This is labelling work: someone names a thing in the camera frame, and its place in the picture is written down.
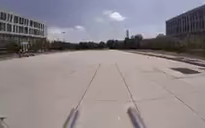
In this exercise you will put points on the robot's own part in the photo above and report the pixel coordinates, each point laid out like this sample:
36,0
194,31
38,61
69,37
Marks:
71,118
135,117

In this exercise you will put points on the tall pale tower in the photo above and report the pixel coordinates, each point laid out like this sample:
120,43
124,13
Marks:
127,33

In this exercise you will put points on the concrete kerb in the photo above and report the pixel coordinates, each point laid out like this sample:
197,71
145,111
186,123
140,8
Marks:
180,59

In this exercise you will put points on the row of trees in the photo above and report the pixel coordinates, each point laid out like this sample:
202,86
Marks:
90,45
10,45

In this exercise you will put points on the dark manhole cover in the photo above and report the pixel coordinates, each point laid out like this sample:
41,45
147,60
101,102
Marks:
185,70

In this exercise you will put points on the white building with dark windows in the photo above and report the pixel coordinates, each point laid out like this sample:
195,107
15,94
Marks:
10,25

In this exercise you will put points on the hedge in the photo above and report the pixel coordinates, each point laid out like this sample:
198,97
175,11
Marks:
180,43

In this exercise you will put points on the grey concrete road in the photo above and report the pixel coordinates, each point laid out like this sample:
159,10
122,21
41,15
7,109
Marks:
103,86

